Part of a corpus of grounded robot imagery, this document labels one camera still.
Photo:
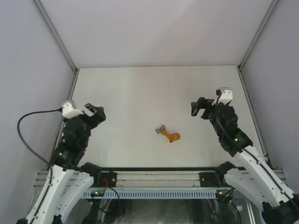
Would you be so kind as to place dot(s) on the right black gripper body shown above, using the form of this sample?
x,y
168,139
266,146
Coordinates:
x,y
211,112

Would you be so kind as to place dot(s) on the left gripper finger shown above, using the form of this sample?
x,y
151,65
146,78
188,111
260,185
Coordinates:
x,y
90,109
99,115

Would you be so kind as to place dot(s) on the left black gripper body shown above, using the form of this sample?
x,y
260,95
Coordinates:
x,y
89,122

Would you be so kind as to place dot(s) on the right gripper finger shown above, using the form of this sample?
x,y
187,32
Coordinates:
x,y
195,110
201,103

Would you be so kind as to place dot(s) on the orange plastic water faucet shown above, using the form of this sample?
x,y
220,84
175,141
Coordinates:
x,y
171,137

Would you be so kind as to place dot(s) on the metal tee pipe fitting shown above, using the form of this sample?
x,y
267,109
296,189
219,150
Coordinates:
x,y
161,129

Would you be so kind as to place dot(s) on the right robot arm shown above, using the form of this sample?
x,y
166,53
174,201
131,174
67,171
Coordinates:
x,y
277,202

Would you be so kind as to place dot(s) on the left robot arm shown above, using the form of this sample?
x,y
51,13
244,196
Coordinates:
x,y
66,181

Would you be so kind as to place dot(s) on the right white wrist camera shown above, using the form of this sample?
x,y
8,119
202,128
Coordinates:
x,y
224,96

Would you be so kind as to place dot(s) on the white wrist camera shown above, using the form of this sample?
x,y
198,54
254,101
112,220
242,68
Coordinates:
x,y
69,110
224,96

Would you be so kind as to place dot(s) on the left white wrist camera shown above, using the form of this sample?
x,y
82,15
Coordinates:
x,y
69,110

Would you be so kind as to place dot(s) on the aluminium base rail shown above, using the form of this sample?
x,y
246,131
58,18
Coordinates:
x,y
159,179

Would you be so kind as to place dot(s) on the slotted grey cable duct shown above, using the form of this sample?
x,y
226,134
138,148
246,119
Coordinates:
x,y
151,194

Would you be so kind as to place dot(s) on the left aluminium frame post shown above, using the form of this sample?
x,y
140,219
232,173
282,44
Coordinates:
x,y
54,33

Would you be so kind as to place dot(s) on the aluminium frame post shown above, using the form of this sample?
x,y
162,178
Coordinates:
x,y
269,12
54,33

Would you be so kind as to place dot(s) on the right aluminium frame post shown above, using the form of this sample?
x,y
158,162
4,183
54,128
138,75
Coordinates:
x,y
269,12

